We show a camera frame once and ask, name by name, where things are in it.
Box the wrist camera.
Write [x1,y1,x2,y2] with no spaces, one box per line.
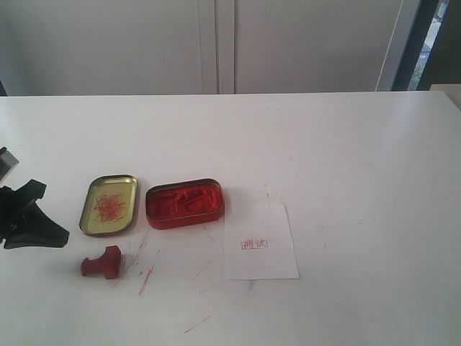
[0,147,19,182]

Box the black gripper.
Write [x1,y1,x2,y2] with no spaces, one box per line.
[1,179,69,249]

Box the white paper sheet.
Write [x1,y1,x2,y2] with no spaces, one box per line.
[223,200,300,280]

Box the red stamp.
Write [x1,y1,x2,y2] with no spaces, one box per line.
[80,246,122,280]

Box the gold tin lid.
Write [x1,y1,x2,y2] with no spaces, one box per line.
[79,174,138,236]

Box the red ink tin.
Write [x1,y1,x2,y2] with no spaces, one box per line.
[145,178,225,230]

